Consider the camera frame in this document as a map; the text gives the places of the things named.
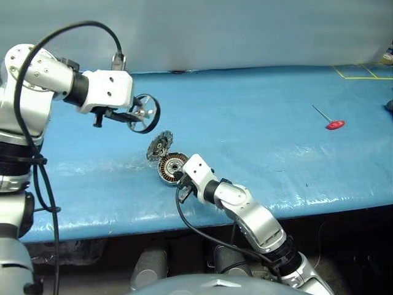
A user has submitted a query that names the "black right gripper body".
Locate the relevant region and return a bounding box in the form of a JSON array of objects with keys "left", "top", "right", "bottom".
[{"left": 177, "top": 173, "right": 198, "bottom": 202}]

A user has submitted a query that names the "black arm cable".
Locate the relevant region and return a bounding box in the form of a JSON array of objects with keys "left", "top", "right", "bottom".
[
  {"left": 175, "top": 186, "right": 283, "bottom": 280},
  {"left": 12, "top": 20, "right": 126, "bottom": 295}
]

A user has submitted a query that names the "crumpled clear plastic sheet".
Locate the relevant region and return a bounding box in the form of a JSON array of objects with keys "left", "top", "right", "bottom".
[{"left": 29, "top": 238, "right": 108, "bottom": 267}]

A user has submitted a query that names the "yellow tape square outline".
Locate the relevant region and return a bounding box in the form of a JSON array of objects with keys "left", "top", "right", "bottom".
[{"left": 331, "top": 62, "right": 393, "bottom": 81}]

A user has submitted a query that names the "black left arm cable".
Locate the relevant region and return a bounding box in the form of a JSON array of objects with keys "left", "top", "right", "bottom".
[{"left": 12, "top": 20, "right": 126, "bottom": 295}]

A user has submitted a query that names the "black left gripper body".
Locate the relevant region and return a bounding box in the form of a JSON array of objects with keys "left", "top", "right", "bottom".
[{"left": 91, "top": 106, "right": 117, "bottom": 128}]

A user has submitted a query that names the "silver spoked rotor black rim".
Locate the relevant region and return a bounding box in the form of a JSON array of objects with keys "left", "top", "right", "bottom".
[{"left": 127, "top": 93, "right": 161, "bottom": 135}]

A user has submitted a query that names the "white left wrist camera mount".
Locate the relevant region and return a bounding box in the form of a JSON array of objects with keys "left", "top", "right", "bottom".
[{"left": 75, "top": 69, "right": 135, "bottom": 115}]

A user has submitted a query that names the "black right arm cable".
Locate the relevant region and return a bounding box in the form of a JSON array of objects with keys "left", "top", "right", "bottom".
[{"left": 175, "top": 186, "right": 283, "bottom": 280}]

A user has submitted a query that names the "red-handled T hex key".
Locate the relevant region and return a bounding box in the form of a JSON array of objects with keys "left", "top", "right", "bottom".
[{"left": 312, "top": 104, "right": 346, "bottom": 130}]

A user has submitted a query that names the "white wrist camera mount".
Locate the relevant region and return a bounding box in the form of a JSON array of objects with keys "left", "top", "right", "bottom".
[
  {"left": 75, "top": 69, "right": 135, "bottom": 115},
  {"left": 181, "top": 153, "right": 219, "bottom": 203}
]

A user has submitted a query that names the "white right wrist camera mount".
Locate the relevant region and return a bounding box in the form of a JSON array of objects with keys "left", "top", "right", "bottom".
[{"left": 181, "top": 153, "right": 219, "bottom": 203}]

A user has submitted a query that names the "grey robot torso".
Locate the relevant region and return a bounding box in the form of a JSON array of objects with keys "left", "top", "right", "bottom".
[{"left": 128, "top": 275, "right": 305, "bottom": 295}]

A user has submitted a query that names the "blue plastic table cover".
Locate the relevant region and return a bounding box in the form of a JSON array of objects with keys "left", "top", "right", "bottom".
[{"left": 18, "top": 64, "right": 393, "bottom": 243}]

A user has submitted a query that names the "round silver motor lid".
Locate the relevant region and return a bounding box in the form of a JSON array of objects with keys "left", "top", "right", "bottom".
[{"left": 146, "top": 130, "right": 174, "bottom": 162}]

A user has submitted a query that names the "motor housing with copper windings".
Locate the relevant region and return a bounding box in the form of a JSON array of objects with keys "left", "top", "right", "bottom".
[{"left": 157, "top": 152, "right": 190, "bottom": 187}]

